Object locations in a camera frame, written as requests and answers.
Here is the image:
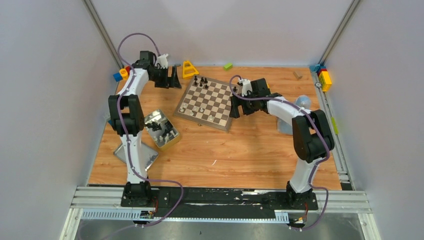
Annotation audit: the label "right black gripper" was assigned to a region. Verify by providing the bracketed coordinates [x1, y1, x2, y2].
[230, 91, 259, 119]

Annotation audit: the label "wooden chess board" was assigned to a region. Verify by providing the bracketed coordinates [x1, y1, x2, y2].
[173, 75, 232, 132]

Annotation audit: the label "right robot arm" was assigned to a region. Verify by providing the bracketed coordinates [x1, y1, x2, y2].
[229, 75, 335, 209]

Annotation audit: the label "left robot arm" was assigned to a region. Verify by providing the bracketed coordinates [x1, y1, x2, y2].
[108, 51, 181, 207]

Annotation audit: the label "yellow triangle toy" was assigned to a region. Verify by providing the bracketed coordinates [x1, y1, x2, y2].
[182, 60, 199, 79]

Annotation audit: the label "green block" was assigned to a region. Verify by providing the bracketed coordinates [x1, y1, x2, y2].
[223, 62, 234, 71]

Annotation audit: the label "colourful round blocks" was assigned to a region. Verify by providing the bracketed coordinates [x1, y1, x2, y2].
[112, 66, 131, 82]

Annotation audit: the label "gold metal tin box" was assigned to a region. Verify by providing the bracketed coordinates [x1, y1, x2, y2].
[144, 109, 182, 151]

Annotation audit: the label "brown wooden block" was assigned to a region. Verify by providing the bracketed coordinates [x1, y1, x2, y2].
[293, 71, 303, 80]

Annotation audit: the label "silver tin lid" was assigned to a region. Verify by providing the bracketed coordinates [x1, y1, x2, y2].
[113, 141, 160, 172]

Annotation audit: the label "stacked colourful bricks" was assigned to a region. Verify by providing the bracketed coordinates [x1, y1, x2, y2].
[309, 64, 332, 92]

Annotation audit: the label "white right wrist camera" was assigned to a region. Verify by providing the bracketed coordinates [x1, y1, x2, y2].
[238, 78, 253, 97]

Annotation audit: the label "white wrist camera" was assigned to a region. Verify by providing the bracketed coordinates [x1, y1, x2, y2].
[238, 78, 253, 97]
[155, 53, 169, 69]

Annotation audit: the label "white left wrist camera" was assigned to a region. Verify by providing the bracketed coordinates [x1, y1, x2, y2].
[155, 53, 169, 69]

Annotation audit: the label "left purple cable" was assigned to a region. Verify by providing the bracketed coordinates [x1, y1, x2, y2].
[116, 32, 185, 229]

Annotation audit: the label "purple cable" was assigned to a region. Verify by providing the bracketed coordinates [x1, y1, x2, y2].
[116, 32, 185, 229]
[228, 74, 331, 232]

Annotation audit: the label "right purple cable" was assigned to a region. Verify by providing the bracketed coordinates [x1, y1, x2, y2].
[228, 74, 331, 232]

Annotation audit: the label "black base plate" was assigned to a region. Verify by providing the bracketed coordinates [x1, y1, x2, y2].
[120, 186, 318, 219]

